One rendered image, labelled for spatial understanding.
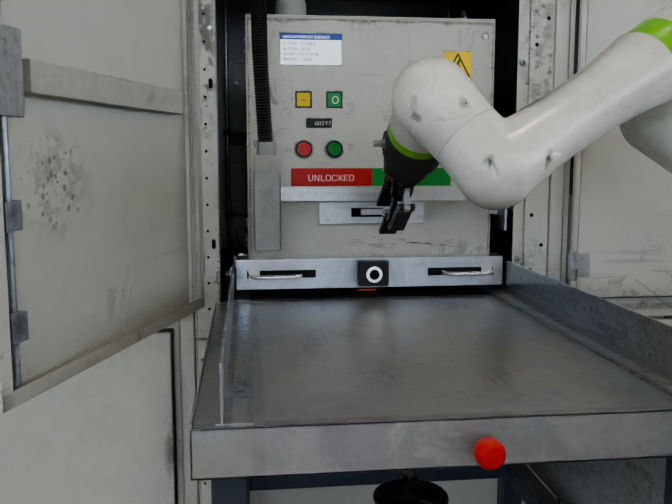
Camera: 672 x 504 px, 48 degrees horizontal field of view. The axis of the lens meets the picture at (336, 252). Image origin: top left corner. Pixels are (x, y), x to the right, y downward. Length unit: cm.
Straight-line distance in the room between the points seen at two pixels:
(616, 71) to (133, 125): 72
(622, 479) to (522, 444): 36
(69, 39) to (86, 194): 21
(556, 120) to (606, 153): 56
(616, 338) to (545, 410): 30
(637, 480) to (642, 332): 21
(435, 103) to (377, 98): 53
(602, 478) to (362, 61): 86
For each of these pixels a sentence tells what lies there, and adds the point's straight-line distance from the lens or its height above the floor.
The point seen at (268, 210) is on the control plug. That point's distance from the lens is 138.
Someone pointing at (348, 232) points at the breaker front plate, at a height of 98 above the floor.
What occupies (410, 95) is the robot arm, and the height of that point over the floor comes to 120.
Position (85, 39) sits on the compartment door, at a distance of 114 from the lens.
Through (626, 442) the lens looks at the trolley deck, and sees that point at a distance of 92.
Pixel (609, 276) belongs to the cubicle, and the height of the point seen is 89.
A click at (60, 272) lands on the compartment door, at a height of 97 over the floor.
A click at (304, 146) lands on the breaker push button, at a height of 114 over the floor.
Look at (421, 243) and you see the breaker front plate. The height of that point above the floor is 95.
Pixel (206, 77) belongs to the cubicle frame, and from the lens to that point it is 145.
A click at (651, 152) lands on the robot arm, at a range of 136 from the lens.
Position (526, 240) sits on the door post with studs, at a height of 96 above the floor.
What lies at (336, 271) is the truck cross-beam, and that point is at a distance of 150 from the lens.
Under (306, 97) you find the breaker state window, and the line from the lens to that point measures 149.
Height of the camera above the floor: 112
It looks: 7 degrees down
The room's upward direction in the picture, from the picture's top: straight up
